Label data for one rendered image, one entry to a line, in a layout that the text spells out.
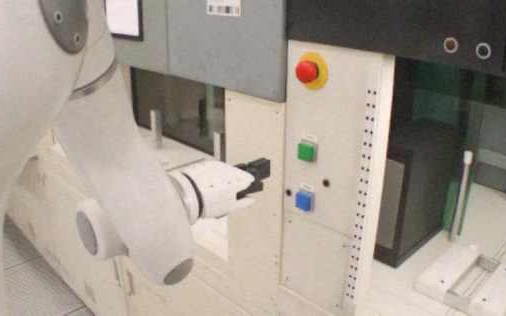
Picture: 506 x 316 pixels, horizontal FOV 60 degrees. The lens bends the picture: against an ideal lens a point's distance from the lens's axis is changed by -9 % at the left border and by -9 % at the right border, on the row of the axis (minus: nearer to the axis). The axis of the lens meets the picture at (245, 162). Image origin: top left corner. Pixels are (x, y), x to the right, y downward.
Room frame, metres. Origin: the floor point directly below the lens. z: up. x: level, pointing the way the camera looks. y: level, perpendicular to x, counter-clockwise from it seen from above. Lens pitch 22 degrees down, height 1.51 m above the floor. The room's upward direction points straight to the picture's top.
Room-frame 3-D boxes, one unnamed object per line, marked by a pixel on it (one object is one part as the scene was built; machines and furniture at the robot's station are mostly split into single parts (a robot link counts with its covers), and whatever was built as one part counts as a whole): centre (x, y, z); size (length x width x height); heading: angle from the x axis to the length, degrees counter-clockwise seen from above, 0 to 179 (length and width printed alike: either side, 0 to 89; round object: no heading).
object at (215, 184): (0.67, 0.06, 1.20); 0.11 x 0.10 x 0.07; 133
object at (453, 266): (0.83, -0.52, 0.89); 0.22 x 0.21 x 0.04; 133
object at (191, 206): (0.63, 0.10, 1.20); 0.09 x 0.03 x 0.08; 43
